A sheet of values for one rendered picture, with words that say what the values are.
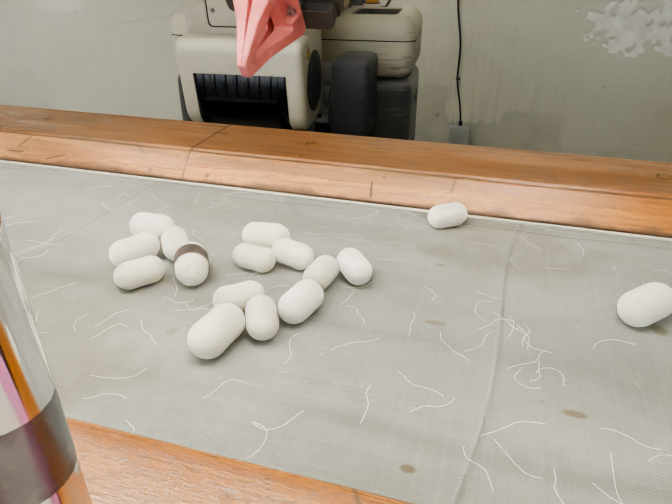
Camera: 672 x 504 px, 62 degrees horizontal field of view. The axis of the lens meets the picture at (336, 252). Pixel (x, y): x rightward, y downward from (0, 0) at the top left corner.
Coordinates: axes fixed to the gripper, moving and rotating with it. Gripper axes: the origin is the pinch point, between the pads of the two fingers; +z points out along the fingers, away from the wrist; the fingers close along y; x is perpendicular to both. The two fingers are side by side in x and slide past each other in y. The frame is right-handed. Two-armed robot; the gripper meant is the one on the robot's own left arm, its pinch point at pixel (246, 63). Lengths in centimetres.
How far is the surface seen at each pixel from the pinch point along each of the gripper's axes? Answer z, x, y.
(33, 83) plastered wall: -100, 155, -194
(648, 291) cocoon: 12.9, 1.0, 28.7
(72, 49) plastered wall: -113, 144, -170
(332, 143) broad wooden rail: -2.3, 14.2, 3.5
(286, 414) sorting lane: 24.3, -5.6, 11.4
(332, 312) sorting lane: 17.7, 0.1, 11.0
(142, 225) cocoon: 13.5, 2.1, -4.9
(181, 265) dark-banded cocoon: 16.9, -1.3, 1.1
